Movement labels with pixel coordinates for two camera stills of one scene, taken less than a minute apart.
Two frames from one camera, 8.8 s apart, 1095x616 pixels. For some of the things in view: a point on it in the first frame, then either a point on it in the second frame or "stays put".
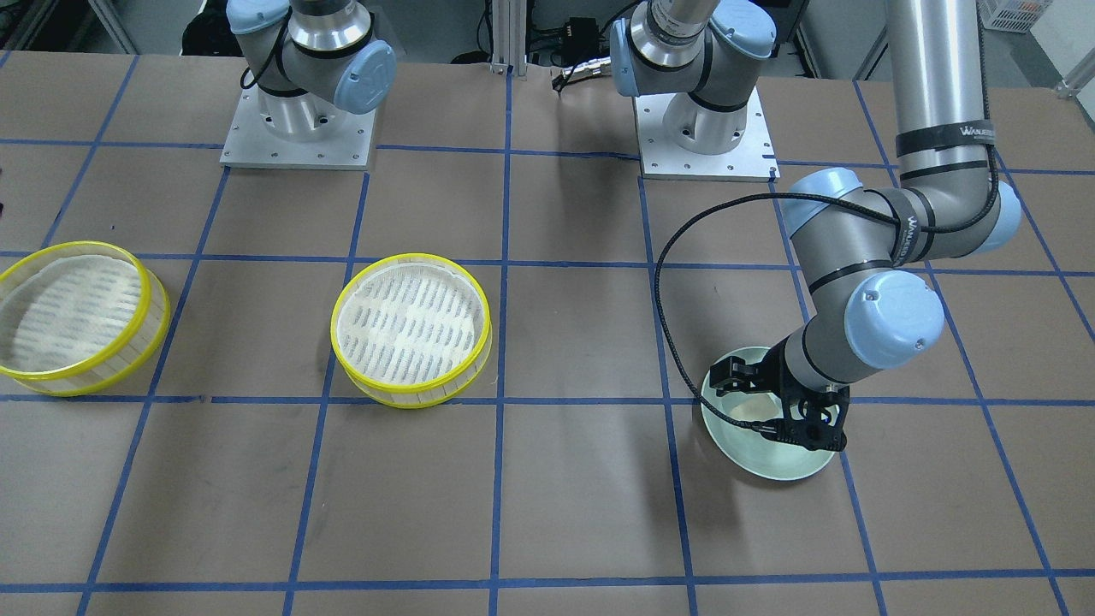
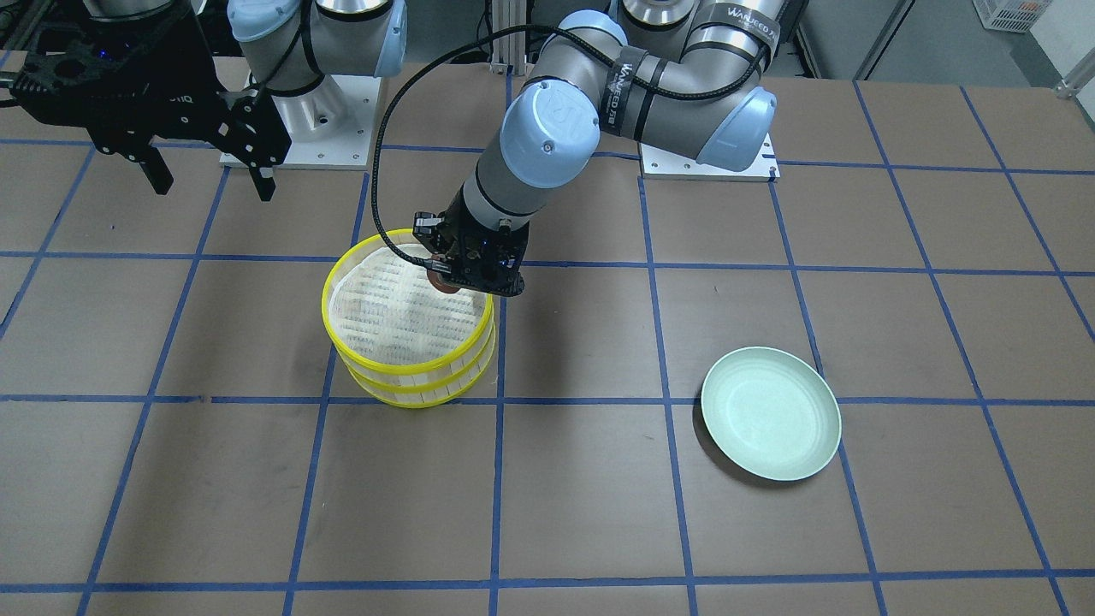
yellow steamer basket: [79, 318] to [380, 307]
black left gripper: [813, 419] to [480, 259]
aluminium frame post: [509, 38] stays put
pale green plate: [759, 454] stays put
